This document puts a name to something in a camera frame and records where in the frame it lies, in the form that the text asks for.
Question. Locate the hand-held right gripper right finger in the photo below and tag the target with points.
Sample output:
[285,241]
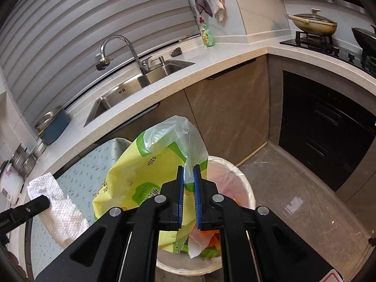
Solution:
[197,202]

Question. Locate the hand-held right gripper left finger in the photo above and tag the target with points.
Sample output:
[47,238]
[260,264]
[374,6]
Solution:
[180,202]

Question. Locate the sink soap pump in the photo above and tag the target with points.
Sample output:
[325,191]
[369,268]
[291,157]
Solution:
[161,61]

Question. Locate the black wok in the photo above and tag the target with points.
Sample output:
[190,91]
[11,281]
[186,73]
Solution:
[364,36]

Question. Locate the white roller shutter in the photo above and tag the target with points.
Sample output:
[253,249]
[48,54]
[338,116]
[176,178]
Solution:
[73,14]

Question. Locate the black gas stove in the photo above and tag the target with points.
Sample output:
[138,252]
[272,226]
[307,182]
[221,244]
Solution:
[323,47]

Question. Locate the steel pot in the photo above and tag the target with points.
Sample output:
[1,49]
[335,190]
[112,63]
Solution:
[22,160]
[39,148]

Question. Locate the blue basin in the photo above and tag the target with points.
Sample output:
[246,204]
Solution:
[57,129]

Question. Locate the chrome faucet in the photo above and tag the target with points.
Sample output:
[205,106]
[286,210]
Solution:
[123,41]

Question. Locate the yellow green plastic packaging bag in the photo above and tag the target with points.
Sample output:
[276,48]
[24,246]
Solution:
[126,167]

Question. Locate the brown kitchen cabinet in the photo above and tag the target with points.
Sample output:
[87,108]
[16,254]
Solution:
[229,102]

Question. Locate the wok with glass lid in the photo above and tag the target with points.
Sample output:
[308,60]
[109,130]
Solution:
[315,22]

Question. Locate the steel sink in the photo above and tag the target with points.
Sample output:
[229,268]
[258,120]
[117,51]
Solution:
[147,77]

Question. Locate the white paper towel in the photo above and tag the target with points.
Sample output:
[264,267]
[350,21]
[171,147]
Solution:
[58,211]
[195,242]

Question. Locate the dark scouring pad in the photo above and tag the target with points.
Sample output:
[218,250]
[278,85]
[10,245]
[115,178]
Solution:
[176,52]

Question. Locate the floral tablecloth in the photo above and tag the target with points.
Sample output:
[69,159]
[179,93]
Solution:
[79,176]

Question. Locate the black built-in oven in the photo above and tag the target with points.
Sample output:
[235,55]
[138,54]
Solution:
[323,129]

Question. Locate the green dish soap bottle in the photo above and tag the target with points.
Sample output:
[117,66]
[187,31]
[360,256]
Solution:
[207,36]

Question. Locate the purple hanging cloth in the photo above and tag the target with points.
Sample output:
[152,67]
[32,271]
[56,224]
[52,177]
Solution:
[201,1]

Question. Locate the white trash bin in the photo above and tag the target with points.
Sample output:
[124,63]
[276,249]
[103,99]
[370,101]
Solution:
[235,182]

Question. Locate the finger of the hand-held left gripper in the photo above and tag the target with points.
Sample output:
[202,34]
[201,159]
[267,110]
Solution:
[29,210]

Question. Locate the steel bowl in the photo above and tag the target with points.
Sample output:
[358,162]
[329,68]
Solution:
[47,117]

